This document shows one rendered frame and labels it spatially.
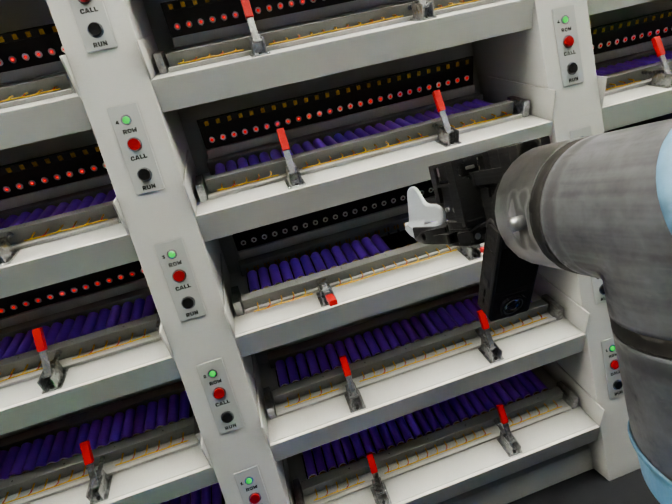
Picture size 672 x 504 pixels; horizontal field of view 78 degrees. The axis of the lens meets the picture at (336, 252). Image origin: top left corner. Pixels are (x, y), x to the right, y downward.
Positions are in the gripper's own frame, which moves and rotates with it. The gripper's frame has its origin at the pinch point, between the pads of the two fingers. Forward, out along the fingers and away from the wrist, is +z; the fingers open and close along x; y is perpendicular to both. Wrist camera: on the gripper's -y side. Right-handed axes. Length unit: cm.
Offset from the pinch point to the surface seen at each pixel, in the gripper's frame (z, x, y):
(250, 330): 16.9, 27.6, -10.6
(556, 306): 21.4, -28.4, -25.6
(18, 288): 17, 57, 5
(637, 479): 16, -35, -63
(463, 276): 17.2, -9.3, -12.9
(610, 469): 18, -31, -60
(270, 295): 20.8, 23.2, -7.0
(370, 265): 20.8, 5.3, -7.0
